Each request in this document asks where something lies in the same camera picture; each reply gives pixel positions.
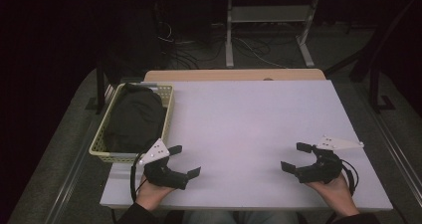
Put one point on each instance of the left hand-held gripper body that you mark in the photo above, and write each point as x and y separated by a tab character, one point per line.
166	177

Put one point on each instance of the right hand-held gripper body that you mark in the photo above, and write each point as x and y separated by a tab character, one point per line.
323	169

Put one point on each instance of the person's left hand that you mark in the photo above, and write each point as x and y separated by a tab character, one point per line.
151	194

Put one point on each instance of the person's right hand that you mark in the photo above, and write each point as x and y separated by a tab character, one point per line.
336	194

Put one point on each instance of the dark cloth bag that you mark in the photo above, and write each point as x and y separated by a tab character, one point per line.
134	117

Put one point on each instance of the cream plastic basket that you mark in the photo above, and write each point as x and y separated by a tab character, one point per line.
167	96

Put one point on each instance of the wooden desk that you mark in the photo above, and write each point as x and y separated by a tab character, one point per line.
232	74

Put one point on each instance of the black metal stand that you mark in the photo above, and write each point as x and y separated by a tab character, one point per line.
100	84

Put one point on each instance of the white metal stand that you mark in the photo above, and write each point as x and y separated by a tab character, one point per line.
229	35

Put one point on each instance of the black metal frame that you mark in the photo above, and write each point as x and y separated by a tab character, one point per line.
375	84

